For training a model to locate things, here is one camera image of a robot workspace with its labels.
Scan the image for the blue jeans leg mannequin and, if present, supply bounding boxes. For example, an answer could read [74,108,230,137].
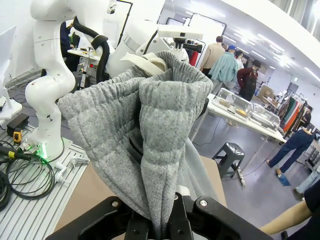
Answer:
[266,126,317,177]

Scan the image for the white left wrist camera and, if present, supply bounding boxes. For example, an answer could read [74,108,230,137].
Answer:
[157,24,205,54]

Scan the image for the black power supply box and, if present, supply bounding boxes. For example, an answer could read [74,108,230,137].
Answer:
[6,112,30,137]

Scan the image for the rack of colourful clothes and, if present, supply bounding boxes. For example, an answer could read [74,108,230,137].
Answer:
[277,92,314,136]

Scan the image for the black coiled floor cables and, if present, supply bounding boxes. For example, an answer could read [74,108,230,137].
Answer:
[0,141,56,212]

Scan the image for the clear plastic display case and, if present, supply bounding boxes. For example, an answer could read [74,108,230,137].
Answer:
[249,103,281,132]
[213,87,254,120]

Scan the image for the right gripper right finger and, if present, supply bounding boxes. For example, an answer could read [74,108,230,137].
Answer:
[166,191,274,240]

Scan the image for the grey plastic stool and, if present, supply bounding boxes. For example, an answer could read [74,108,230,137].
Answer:
[212,142,246,180]

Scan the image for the person in maroon top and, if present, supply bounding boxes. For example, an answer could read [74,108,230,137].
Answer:
[236,59,262,102]

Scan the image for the white table thin legs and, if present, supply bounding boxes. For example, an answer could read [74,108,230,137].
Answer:
[189,93,287,187]

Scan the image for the person in teal hoodie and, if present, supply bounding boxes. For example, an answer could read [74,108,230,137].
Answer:
[208,44,239,90]

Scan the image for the person in black T-shirt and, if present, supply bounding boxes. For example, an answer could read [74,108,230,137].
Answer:
[294,184,320,240]

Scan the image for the person left forearm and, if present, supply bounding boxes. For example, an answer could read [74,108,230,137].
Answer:
[259,199,313,236]

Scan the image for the person in beige jacket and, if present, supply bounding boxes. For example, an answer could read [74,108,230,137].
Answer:
[199,35,226,76]

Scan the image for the person in navy top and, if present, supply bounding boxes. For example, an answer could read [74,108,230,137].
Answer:
[59,21,82,73]

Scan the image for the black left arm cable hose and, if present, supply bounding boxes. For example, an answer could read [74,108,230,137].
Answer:
[72,16,111,84]

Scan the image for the slotted aluminium base plate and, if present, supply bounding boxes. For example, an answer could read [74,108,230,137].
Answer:
[0,123,91,240]

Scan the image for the grey training pants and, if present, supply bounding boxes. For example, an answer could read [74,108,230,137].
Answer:
[57,49,227,240]

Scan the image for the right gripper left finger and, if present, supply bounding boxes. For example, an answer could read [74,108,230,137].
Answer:
[46,196,154,240]

